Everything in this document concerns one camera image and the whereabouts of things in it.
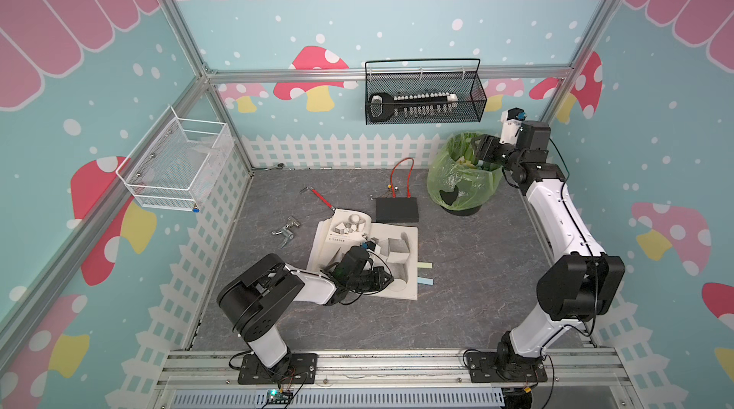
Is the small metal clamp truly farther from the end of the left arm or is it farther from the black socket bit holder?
the black socket bit holder

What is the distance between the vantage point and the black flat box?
1.07 m

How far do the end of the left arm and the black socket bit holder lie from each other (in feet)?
1.44

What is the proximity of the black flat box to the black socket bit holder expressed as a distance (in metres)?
0.34

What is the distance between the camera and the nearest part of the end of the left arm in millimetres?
706

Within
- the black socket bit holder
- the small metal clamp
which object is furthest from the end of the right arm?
the small metal clamp
